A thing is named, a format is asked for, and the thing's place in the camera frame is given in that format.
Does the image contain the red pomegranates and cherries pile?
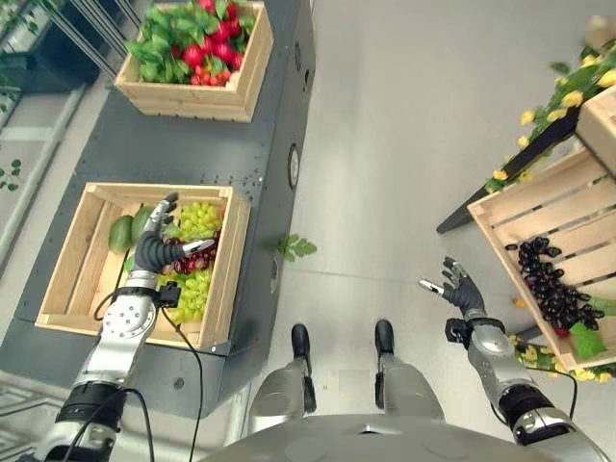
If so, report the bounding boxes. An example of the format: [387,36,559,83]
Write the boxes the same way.
[170,0,245,87]

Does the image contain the light wooden box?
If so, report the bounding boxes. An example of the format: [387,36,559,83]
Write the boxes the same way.
[576,85,616,179]

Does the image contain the green grape bunch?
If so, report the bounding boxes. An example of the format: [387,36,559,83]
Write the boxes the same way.
[156,267,214,324]
[168,201,225,244]

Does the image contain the wooden crate with mixed fruit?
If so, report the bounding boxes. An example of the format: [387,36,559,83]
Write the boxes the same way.
[35,181,251,356]

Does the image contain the wooden crate with red fruit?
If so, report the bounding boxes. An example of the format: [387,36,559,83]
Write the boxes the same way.
[114,0,274,123]

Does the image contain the red grape bunch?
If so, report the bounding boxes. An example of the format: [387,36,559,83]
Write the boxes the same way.
[162,233,222,275]

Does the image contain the green mango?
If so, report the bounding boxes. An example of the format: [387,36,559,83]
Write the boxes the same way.
[107,215,135,255]
[130,205,156,244]

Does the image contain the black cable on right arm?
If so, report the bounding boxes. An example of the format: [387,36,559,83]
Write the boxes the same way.
[489,366,578,425]

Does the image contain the green grape leaf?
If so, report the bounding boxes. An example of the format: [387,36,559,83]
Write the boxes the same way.
[569,321,608,360]

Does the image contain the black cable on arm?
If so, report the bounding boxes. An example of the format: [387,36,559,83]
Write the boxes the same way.
[489,366,578,425]
[62,288,206,462]

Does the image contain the green leaf sprig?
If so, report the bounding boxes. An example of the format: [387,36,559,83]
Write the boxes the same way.
[262,233,318,263]

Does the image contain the black display stand frame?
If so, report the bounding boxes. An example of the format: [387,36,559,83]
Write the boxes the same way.
[436,103,586,235]

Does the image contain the wooden crate with black grapes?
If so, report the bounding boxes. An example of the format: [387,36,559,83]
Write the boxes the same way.
[467,148,616,372]

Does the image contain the black grape bunch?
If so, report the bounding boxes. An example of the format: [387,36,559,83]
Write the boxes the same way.
[504,236,605,333]

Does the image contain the dark grey display counter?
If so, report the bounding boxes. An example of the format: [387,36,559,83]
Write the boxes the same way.
[0,0,317,419]

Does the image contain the robot torso and legs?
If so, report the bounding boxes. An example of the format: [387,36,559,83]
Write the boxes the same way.
[201,319,569,462]

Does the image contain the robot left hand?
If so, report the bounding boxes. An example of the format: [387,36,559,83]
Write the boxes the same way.
[132,191,216,276]

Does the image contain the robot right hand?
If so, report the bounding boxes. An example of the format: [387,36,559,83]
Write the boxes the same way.
[418,256,485,320]

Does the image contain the yellow flower garland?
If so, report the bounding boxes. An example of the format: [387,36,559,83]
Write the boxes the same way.
[484,41,616,193]

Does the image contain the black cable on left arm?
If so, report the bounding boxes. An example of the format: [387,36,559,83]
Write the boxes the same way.
[62,288,206,462]

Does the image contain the green leafy foliage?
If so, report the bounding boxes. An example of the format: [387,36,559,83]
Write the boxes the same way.
[125,0,256,84]

